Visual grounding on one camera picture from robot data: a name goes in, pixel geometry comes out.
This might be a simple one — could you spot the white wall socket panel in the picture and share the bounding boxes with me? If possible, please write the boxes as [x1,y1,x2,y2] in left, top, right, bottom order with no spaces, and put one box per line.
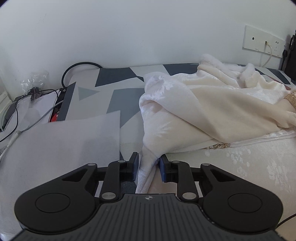
[242,25,288,58]

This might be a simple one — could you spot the black cable loop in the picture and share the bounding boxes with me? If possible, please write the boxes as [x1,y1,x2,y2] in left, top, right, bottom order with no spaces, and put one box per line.
[61,61,103,90]

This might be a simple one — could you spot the white plugged cable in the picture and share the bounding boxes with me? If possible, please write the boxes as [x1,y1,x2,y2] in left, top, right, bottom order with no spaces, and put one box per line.
[260,41,273,68]

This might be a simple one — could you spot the clear plastic bag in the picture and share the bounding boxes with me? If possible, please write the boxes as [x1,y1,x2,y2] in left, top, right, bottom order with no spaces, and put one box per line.
[20,71,49,94]

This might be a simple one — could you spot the cream embroidered fluffy garment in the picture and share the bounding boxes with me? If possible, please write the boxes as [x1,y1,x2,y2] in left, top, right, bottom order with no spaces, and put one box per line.
[136,54,295,194]

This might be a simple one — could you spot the grey cable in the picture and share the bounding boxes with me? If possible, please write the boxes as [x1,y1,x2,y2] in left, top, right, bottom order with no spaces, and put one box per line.
[0,99,64,160]

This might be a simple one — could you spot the geometric patterned table mat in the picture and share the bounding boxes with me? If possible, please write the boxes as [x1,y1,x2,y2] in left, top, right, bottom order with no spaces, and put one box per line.
[56,62,296,153]

